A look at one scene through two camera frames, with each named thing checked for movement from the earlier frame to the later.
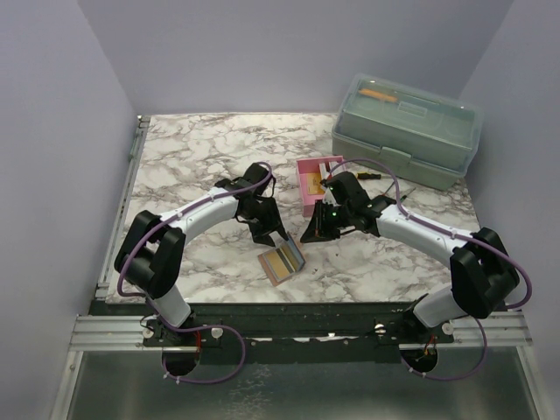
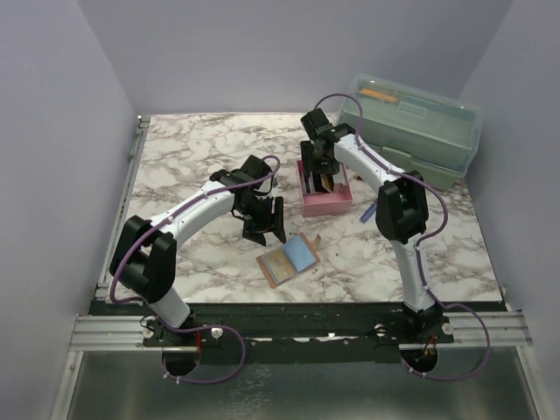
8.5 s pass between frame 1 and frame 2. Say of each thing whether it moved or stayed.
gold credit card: moved
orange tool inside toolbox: stayed
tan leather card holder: moved
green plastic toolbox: stayed
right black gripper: moved
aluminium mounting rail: stayed
